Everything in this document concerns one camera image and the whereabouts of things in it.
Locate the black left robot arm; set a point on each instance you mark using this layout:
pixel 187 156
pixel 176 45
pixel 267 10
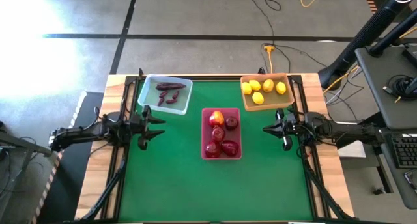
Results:
pixel 81 134

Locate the clear plastic bin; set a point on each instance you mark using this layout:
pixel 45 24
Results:
pixel 146 100

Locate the white box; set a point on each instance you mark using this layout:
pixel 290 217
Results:
pixel 353 150

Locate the black floor mat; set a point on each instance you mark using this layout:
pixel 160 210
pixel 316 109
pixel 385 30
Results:
pixel 65 185

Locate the small purple sweet potato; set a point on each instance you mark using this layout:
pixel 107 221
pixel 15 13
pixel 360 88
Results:
pixel 171 101
pixel 176 94
pixel 163 94
pixel 160 102

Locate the orange plastic bin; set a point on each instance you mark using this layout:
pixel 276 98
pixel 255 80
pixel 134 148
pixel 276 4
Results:
pixel 270 103

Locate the black keyboard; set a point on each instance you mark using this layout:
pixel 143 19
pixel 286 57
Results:
pixel 405 150

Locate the black smooth pole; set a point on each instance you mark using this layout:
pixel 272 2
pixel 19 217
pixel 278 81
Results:
pixel 391 36

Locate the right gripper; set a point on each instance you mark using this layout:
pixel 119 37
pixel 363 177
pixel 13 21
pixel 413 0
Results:
pixel 290 129

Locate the green table mat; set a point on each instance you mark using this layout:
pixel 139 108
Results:
pixel 169 185

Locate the black ribbed pole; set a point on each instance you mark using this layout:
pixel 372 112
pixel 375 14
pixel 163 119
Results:
pixel 368 32

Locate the pink plastic bin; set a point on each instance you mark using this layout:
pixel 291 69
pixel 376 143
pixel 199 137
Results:
pixel 237 136

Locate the grey metal stand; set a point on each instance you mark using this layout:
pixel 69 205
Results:
pixel 26 145

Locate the dark grey desk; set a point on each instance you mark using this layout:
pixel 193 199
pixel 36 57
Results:
pixel 378 97

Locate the black phone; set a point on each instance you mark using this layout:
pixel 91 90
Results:
pixel 411 177

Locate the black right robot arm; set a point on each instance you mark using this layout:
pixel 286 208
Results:
pixel 342 131

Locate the yellow power plug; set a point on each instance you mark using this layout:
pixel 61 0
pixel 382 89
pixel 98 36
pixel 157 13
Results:
pixel 269 49

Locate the dark grey keyboard tray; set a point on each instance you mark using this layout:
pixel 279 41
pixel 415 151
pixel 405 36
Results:
pixel 395 185

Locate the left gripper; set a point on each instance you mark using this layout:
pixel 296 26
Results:
pixel 143 128

